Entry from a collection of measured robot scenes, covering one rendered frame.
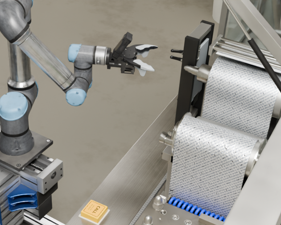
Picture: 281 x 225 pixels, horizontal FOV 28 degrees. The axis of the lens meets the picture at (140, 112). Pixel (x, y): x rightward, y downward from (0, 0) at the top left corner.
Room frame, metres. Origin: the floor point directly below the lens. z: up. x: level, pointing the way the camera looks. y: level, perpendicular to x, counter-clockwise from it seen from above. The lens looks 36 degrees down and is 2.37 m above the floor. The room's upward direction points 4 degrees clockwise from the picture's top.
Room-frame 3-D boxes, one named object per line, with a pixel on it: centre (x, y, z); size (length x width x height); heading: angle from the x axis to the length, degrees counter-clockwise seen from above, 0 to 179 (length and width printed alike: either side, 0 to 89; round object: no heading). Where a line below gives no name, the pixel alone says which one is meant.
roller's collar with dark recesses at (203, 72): (1.66, -0.23, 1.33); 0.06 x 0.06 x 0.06; 65
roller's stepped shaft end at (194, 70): (1.69, -0.17, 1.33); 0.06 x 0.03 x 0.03; 65
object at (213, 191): (1.32, -0.22, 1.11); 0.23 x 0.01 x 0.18; 65
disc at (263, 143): (1.32, -0.37, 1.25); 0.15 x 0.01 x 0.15; 155
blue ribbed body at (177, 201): (1.30, -0.22, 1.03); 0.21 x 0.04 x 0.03; 65
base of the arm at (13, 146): (1.82, 0.52, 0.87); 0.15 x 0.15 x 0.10
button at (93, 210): (1.38, 0.14, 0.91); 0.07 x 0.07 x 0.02; 65
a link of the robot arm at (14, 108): (1.83, 0.52, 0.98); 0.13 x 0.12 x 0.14; 177
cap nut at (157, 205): (1.31, -0.08, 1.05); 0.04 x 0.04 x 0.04
